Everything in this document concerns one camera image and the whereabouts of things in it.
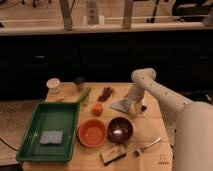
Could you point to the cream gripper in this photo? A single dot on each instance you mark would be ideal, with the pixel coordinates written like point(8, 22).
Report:
point(135, 109)

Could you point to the grey blue towel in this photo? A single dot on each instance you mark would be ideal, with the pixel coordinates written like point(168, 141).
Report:
point(121, 105)

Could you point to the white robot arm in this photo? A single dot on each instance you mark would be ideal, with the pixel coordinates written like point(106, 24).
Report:
point(193, 140)

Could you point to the dark purple bowl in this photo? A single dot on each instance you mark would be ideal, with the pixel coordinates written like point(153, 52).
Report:
point(119, 130)

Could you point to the orange red bowl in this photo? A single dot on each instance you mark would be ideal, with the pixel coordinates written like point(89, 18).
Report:
point(92, 133)

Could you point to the bunch of dark grapes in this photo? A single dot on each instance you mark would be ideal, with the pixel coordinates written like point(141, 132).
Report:
point(106, 93)

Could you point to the small orange fruit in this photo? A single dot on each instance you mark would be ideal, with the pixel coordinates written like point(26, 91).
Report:
point(97, 109)

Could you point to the silver fork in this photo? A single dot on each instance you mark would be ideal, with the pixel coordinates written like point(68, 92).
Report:
point(140, 151)

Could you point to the wooden block brush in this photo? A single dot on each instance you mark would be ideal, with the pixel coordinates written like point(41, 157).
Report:
point(112, 154)

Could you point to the green cucumber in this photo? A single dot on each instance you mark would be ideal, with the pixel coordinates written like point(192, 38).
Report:
point(84, 95)

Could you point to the green plastic tray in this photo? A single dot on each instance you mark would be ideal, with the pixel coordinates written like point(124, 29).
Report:
point(45, 117)

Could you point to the blue sponge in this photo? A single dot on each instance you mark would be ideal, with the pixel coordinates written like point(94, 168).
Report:
point(51, 137)

